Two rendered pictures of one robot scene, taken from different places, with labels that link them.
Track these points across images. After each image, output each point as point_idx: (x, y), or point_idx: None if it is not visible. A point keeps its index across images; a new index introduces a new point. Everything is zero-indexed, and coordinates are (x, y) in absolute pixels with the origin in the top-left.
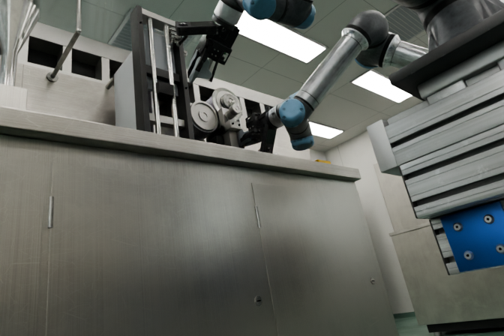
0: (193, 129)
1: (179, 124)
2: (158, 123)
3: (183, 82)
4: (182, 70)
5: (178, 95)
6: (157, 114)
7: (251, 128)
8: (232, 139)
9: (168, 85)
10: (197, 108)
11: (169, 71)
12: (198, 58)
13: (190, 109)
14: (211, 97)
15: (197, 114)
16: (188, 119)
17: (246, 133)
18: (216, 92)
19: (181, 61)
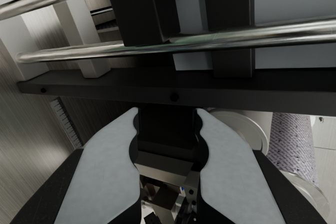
0: (72, 96)
1: (79, 64)
2: None
3: (195, 89)
4: (254, 93)
5: (176, 72)
6: None
7: (191, 222)
8: (171, 175)
9: (147, 21)
10: (245, 129)
11: (241, 31)
12: (112, 210)
13: (113, 99)
14: (297, 170)
15: (228, 125)
16: (85, 88)
17: (185, 206)
18: (306, 186)
19: (318, 97)
